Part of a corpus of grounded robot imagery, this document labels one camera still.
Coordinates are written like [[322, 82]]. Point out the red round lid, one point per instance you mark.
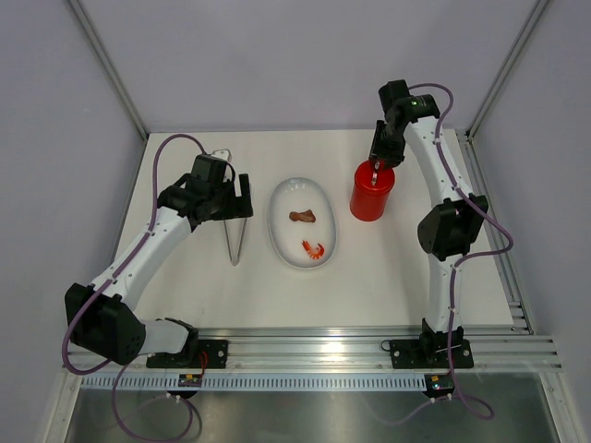
[[373, 182]]

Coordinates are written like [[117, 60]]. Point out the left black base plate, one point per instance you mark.
[[198, 353]]

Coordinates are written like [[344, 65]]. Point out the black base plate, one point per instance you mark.
[[410, 354], [198, 353]]

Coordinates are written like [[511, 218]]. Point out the white slotted cable duct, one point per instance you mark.
[[269, 382]]

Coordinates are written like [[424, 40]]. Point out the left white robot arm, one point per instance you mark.
[[101, 316]]

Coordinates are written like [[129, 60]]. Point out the red cylindrical container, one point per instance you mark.
[[367, 208]]

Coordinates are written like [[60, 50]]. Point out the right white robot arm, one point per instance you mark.
[[445, 234]]

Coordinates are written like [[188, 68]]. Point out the brown meat slice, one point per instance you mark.
[[304, 216]]

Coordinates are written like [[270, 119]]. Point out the metal tongs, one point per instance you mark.
[[235, 231]]

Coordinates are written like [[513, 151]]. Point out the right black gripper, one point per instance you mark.
[[393, 158]]

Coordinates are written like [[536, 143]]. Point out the right aluminium frame post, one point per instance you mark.
[[508, 64]]

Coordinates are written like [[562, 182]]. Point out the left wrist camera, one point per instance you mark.
[[224, 155]]

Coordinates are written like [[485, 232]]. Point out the red shrimp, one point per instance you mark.
[[315, 252]]

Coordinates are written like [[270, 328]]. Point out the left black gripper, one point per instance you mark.
[[239, 208]]

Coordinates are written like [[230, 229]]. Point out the aluminium frame post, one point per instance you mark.
[[107, 64], [508, 64]]

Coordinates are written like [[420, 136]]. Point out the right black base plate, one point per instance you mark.
[[410, 354]]

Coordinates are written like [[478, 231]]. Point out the left aluminium frame post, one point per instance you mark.
[[107, 64]]

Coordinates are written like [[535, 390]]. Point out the aluminium mounting rail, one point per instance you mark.
[[349, 350]]

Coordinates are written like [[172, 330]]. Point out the white oval plate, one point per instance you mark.
[[302, 224]]

